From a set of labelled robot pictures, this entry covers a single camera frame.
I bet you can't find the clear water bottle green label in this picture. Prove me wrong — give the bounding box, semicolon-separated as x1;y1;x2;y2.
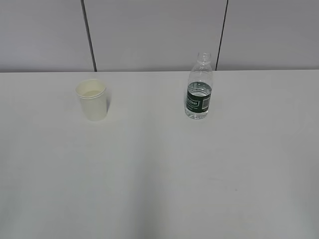
185;53;213;120

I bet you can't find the white paper cup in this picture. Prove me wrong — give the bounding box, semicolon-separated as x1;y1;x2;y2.
75;79;107;121

